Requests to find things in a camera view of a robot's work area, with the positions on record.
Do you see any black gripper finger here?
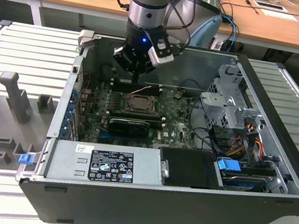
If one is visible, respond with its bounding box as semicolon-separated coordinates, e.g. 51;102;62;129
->
135;59;158;87
109;44;141;84

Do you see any thin wire locking lever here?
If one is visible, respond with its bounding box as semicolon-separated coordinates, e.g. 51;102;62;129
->
128;83;153;99

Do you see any black RAM slot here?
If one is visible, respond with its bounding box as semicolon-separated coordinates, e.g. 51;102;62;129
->
109;106;164;121
109;111;166;129
110;82;161;98
111;76;163;91

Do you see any CPU socket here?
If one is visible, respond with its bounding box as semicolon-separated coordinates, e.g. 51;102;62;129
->
121;91;161;118

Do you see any blue expansion slot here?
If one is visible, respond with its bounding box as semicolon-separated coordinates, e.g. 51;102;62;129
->
96;128;114;144

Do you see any grey plastic case latch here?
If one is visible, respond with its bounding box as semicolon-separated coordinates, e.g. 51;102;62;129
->
76;28;95;50

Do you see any black graphics card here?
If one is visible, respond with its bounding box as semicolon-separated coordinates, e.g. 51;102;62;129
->
106;116;151;141

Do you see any green motherboard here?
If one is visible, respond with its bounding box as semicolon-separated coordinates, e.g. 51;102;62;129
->
73;72;218;160

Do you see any white power adapter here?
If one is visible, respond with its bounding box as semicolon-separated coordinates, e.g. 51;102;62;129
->
209;38;225;52

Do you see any silver metal drive cage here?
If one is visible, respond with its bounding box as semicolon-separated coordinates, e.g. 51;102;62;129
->
194;55;276;141

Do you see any silver power supply unit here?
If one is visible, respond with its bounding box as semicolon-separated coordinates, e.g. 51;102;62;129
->
43;133;167;195

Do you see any hard disk in blue carrier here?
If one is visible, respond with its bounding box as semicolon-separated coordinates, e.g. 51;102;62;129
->
213;157;272;196

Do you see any white framed tablet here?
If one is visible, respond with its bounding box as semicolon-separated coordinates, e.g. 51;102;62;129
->
252;0;290;13

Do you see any grey parts rack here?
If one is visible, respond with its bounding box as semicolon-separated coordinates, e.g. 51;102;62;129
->
0;70;62;181

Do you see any blue plastic case latch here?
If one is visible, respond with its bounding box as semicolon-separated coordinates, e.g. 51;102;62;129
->
17;153;33;167

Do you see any black open PC case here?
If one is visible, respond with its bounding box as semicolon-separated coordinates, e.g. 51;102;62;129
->
9;22;299;224

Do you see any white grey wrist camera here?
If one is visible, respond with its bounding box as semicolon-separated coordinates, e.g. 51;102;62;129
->
146;30;178;70

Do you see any thin black wire loop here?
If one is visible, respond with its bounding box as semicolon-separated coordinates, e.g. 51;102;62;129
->
180;78;202;94

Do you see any black cable bundle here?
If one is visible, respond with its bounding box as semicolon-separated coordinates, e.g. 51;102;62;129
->
182;95;227;154

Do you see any blue cable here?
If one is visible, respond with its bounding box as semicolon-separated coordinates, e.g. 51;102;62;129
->
217;14;242;52

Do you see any yellow red wire bundle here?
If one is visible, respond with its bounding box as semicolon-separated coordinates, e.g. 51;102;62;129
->
227;120;269;163

